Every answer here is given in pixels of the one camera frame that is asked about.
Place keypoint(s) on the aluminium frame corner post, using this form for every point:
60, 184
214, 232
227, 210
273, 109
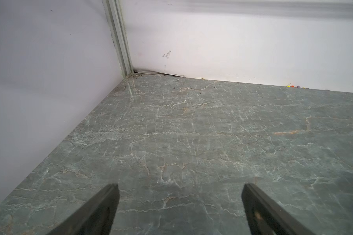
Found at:
117, 28

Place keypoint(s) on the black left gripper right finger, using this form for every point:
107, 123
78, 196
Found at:
266, 217

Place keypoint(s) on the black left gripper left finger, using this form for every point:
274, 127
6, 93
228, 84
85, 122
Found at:
95, 217

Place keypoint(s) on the small colourful beads at wall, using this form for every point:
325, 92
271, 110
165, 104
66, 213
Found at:
297, 86

